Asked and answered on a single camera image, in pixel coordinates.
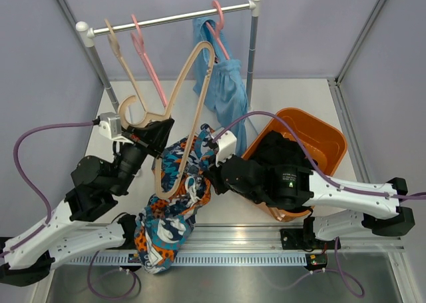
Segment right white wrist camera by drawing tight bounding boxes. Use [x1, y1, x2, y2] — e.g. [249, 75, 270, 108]
[211, 127, 237, 167]

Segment colourful patterned shorts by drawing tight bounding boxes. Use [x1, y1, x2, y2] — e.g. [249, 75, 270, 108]
[134, 123, 213, 274]

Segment purple floor cable left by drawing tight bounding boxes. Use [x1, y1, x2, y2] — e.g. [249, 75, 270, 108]
[87, 249, 142, 300]

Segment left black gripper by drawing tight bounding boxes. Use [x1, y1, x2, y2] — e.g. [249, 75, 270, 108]
[110, 118, 175, 196]

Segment white clothes rack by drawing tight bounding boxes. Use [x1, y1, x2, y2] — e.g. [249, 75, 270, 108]
[75, 0, 262, 111]

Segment purple floor cable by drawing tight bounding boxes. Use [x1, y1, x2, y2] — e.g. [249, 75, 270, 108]
[262, 238, 366, 299]
[87, 249, 142, 300]

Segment light blue shorts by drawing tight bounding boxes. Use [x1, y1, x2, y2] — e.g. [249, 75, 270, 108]
[192, 17, 248, 156]

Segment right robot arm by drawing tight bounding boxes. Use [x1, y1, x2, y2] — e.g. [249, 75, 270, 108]
[204, 139, 415, 248]

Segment white slotted cable duct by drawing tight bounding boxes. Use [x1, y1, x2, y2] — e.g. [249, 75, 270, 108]
[69, 253, 309, 266]

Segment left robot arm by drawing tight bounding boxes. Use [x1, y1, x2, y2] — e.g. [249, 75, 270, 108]
[1, 118, 174, 287]

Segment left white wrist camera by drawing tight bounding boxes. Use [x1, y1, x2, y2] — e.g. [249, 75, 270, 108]
[93, 112, 128, 143]

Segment pink plastic hanger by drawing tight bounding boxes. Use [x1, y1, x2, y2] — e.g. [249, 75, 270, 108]
[131, 14, 168, 107]
[206, 0, 230, 60]

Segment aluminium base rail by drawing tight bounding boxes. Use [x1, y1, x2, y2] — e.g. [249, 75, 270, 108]
[83, 224, 405, 256]

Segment beige wooden hanger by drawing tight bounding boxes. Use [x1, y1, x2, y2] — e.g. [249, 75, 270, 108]
[117, 40, 216, 202]
[105, 19, 147, 112]

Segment orange plastic basket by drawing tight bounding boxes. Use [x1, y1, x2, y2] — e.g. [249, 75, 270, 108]
[242, 108, 347, 222]

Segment black shorts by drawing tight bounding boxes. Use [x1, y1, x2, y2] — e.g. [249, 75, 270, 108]
[249, 131, 314, 170]

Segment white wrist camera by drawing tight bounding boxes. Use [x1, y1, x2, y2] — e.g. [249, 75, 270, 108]
[93, 112, 128, 143]
[211, 127, 237, 167]

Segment purple floor cable right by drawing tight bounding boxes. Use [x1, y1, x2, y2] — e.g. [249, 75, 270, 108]
[262, 238, 366, 299]

